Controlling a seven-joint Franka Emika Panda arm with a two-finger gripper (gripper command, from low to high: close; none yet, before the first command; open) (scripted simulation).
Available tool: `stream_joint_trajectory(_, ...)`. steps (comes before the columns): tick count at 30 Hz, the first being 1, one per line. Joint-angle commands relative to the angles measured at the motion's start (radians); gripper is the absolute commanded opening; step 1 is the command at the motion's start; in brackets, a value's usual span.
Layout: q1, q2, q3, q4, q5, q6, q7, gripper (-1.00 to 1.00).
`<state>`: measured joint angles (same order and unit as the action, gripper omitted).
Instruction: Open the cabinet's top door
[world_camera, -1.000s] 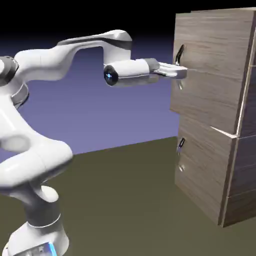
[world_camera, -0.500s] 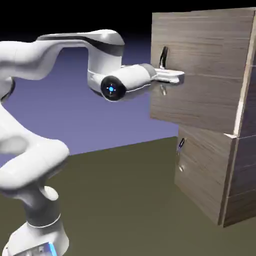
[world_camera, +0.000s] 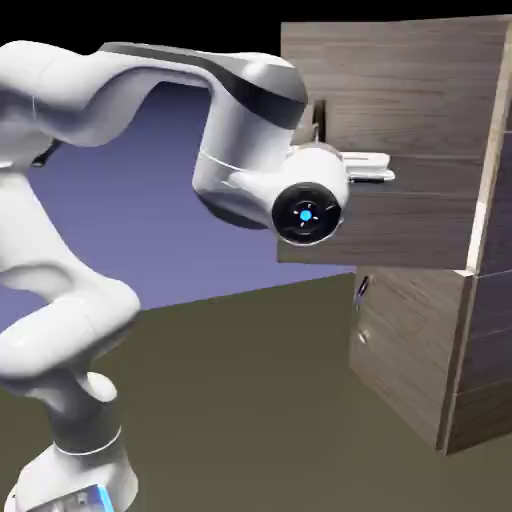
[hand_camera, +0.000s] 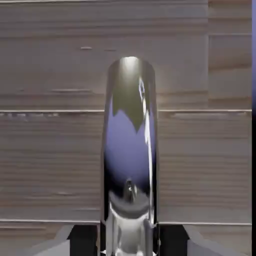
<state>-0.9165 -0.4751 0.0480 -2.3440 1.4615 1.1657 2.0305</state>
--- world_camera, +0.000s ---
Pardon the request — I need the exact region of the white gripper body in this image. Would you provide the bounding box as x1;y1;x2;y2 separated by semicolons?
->
342;151;398;184

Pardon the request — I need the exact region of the large wooden cabinet door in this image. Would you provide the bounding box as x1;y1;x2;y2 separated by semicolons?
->
276;14;512;271

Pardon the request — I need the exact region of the wooden cabinet front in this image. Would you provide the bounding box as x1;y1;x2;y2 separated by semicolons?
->
346;315;462;456
349;265;475;397

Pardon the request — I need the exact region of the grey-brown wooden cabinet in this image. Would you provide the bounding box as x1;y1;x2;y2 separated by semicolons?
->
346;14;512;457

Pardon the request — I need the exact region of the dark metal door handle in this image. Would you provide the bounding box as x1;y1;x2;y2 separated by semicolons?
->
312;98;328;144

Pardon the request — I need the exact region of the dark curved metal handle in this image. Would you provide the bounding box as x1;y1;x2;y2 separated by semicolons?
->
355;274;372;310

